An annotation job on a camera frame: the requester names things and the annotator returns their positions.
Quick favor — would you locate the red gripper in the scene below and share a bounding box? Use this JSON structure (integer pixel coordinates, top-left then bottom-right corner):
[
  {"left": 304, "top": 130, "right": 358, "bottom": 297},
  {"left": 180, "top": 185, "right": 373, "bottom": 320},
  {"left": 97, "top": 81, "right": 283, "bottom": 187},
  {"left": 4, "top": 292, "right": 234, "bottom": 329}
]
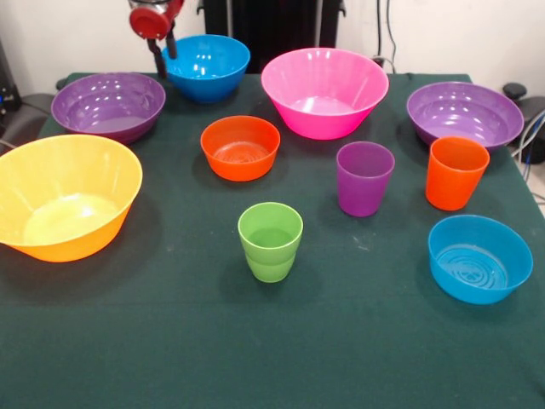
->
[{"left": 129, "top": 0, "right": 186, "bottom": 80}]

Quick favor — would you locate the deep blue plastic bowl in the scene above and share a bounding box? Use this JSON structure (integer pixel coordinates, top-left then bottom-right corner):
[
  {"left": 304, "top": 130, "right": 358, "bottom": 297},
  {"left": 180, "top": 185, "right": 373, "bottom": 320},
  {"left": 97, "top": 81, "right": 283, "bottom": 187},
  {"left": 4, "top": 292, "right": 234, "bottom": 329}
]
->
[{"left": 162, "top": 34, "right": 251, "bottom": 105}]

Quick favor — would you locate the purple plastic bowl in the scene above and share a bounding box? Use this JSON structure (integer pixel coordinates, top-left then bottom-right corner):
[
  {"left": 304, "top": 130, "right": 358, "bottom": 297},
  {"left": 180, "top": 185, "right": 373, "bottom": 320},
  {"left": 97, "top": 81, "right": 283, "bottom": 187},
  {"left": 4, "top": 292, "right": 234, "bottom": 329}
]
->
[
  {"left": 50, "top": 72, "right": 167, "bottom": 145},
  {"left": 405, "top": 81, "right": 525, "bottom": 154}
]

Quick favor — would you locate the orange plastic bowl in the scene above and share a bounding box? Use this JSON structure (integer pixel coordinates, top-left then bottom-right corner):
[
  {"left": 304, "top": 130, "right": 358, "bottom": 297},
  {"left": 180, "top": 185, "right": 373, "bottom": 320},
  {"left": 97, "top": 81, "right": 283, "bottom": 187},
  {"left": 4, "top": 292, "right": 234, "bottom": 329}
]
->
[{"left": 199, "top": 115, "right": 282, "bottom": 182}]

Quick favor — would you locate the black device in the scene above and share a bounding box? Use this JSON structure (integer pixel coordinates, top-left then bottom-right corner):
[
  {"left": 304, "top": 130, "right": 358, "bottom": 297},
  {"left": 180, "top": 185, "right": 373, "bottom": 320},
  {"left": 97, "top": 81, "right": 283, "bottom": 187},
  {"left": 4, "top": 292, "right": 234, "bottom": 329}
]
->
[{"left": 0, "top": 37, "right": 22, "bottom": 115}]

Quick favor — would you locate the pink plastic bowl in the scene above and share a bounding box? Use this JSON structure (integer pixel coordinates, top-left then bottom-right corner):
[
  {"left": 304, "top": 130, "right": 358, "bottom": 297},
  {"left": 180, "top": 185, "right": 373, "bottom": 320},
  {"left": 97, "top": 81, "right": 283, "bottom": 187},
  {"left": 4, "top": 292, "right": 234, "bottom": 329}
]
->
[{"left": 261, "top": 47, "right": 390, "bottom": 141}]

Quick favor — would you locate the yellow plastic bowl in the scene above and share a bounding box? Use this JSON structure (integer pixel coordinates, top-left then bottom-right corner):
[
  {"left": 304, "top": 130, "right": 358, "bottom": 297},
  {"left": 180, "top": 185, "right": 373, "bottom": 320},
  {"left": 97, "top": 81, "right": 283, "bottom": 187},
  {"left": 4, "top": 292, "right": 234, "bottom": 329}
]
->
[{"left": 0, "top": 134, "right": 144, "bottom": 263}]

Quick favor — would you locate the green plastic cup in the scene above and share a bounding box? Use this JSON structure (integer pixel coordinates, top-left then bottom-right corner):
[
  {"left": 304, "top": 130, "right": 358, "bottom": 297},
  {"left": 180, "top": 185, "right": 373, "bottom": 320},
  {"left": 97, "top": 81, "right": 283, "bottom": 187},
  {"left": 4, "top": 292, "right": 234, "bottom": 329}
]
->
[{"left": 237, "top": 201, "right": 304, "bottom": 284}]

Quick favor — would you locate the purple plastic cup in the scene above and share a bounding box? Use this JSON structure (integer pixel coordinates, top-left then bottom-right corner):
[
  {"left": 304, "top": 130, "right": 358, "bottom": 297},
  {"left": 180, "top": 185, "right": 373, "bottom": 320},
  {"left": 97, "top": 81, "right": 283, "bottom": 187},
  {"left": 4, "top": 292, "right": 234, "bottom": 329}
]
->
[{"left": 336, "top": 141, "right": 396, "bottom": 218}]

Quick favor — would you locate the dark green table cloth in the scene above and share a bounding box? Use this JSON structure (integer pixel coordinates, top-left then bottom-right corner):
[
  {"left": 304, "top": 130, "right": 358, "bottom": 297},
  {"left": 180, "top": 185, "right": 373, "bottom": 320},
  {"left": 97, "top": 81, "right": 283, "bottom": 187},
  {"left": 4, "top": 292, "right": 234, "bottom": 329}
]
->
[{"left": 0, "top": 72, "right": 545, "bottom": 409}]

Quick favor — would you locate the orange plastic cup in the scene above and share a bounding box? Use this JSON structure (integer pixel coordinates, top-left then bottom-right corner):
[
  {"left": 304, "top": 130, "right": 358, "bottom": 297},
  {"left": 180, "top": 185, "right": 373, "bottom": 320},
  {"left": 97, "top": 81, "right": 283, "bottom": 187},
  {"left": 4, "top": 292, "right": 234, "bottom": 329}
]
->
[{"left": 425, "top": 135, "right": 491, "bottom": 212}]

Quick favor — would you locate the black round knob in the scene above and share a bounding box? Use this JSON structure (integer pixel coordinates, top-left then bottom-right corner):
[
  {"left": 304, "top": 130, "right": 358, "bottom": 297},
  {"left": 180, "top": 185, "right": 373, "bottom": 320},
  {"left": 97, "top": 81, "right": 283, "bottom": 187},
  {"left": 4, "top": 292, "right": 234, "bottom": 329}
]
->
[{"left": 502, "top": 83, "right": 529, "bottom": 102}]

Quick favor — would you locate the low blue plastic bowl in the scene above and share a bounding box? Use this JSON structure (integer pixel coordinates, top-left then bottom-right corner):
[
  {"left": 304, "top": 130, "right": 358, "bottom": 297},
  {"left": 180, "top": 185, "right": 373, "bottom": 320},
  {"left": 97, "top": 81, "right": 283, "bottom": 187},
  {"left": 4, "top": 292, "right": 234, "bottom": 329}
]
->
[{"left": 427, "top": 214, "right": 534, "bottom": 305}]

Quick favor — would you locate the grey wall cable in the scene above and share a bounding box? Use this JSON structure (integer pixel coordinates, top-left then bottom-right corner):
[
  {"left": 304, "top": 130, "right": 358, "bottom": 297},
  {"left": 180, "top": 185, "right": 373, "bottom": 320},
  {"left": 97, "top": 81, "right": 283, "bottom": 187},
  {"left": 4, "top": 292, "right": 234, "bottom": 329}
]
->
[{"left": 385, "top": 0, "right": 398, "bottom": 67}]

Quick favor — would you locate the white cable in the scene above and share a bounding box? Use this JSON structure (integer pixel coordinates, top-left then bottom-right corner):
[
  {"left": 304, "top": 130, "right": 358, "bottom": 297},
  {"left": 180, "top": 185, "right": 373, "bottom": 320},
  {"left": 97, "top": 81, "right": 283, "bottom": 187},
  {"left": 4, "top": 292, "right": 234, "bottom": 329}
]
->
[{"left": 510, "top": 110, "right": 545, "bottom": 159}]

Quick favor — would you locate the blue cable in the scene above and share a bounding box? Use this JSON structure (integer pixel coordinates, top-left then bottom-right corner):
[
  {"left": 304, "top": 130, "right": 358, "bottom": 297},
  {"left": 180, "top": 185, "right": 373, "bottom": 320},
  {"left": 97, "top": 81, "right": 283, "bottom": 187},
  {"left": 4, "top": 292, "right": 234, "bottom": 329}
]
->
[{"left": 521, "top": 108, "right": 545, "bottom": 166}]

